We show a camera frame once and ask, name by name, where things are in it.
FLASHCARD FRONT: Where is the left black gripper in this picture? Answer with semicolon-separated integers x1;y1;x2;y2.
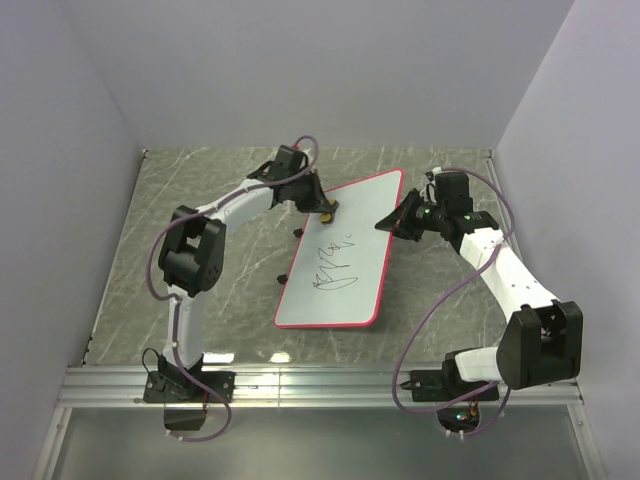
289;171;333;215

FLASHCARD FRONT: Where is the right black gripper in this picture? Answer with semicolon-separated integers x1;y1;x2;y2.
374;189;446;243

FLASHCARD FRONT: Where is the yellow whiteboard eraser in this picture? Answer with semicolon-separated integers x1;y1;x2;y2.
319;199;339;225

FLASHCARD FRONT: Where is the red framed whiteboard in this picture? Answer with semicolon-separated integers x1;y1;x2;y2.
274;168;404;329

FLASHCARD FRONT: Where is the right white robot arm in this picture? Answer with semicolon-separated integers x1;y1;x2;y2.
375;190;583;400

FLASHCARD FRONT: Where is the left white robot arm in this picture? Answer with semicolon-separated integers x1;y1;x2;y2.
147;163;338;402

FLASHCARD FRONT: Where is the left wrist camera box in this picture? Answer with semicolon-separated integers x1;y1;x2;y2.
268;145;309;182

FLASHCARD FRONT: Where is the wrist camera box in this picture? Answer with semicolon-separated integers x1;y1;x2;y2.
435;171;473;216
268;145;309;182

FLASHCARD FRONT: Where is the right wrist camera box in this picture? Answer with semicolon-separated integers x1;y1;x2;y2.
435;171;473;216

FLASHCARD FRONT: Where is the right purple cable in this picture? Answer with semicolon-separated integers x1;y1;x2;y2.
391;167;516;441

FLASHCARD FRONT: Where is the purple cable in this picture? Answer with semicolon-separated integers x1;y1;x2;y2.
391;167;516;441
145;134;321;444

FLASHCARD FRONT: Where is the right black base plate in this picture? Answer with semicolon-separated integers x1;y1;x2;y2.
400;370;488;403

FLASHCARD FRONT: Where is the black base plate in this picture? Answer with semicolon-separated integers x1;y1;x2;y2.
400;370;488;403
142;371;236;404

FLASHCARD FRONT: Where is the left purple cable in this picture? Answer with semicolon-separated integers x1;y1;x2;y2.
145;134;321;444

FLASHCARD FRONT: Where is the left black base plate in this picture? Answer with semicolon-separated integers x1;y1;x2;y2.
142;371;236;404

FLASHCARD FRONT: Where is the aluminium front rail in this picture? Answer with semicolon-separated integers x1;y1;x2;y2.
59;364;581;409

